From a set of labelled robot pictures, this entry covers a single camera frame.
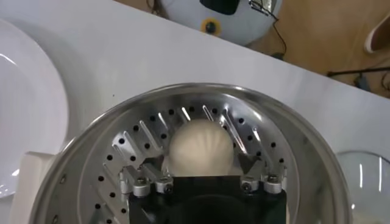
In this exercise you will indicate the white steamed baozi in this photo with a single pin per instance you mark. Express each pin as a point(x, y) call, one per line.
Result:
point(201, 149)

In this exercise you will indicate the perforated steel steamer basket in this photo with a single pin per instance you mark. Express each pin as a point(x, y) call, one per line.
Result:
point(268, 131)

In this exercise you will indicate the white round plate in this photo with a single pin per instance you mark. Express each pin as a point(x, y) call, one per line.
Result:
point(30, 121)

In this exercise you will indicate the white robot base body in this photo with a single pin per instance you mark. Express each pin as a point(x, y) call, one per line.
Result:
point(237, 24)

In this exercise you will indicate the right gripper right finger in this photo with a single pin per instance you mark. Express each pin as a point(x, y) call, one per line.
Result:
point(259, 178)

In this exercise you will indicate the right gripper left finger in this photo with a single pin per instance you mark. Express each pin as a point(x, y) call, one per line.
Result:
point(143, 182)

